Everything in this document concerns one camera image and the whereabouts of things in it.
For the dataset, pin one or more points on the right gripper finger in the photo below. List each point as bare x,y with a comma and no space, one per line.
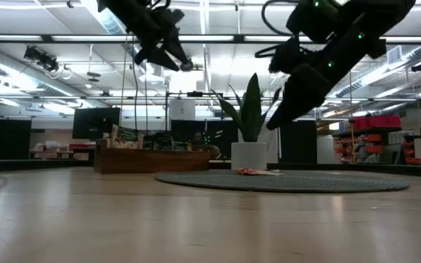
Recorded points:
285,111

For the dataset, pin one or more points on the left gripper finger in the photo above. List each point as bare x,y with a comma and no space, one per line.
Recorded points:
155,57
175,45

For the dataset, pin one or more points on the orange tea packet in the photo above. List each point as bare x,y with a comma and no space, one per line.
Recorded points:
254,171

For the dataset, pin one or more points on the beige tea packet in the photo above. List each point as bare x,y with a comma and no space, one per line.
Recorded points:
112,137
130,137

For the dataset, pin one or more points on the wooden tea organizer box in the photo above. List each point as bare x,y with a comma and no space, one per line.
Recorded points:
152,162

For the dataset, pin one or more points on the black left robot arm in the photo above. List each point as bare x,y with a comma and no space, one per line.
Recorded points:
123,11

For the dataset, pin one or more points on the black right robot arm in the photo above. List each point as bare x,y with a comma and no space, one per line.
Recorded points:
378,18

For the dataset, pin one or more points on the black partition panel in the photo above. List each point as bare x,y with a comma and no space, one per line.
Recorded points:
181,126
13,139
298,142

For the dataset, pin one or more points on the green snake plant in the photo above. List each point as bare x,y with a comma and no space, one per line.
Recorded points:
250,109

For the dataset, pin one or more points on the white hanging box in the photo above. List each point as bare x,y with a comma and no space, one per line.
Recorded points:
181,109

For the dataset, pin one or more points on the yellow pole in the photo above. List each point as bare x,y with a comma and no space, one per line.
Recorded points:
352,146

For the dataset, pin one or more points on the round grey woven mat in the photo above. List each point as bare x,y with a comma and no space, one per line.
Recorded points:
305,182

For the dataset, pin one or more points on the red storage bin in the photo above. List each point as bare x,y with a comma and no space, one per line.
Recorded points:
382,122

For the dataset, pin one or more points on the shelf rack with orange bins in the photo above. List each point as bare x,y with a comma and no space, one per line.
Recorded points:
373,138

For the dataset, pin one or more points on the black monitor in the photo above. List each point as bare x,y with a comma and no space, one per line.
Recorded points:
95,122

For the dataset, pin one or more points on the person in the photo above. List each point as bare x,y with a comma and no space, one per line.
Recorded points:
198,139

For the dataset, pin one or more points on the background desk with boxes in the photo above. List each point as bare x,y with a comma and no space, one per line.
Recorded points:
55,153

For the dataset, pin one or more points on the black ceiling camera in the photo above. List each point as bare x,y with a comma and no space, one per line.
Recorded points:
188,67
419,66
46,62

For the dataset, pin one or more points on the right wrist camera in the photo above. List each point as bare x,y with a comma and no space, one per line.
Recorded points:
287,55

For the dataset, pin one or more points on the black overhead frame beam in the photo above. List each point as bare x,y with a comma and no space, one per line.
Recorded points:
238,38

